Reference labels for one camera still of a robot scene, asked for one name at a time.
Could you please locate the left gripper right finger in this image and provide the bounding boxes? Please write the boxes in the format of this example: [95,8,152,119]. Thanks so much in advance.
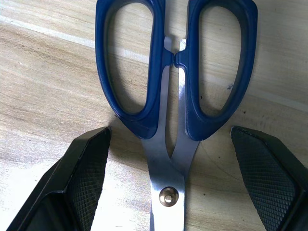
[230,125,308,231]

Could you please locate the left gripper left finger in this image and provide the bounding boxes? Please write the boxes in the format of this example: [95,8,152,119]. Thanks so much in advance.
[0,126,112,231]

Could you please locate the blue handled scissors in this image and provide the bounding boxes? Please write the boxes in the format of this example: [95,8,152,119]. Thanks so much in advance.
[95,0,258,231]

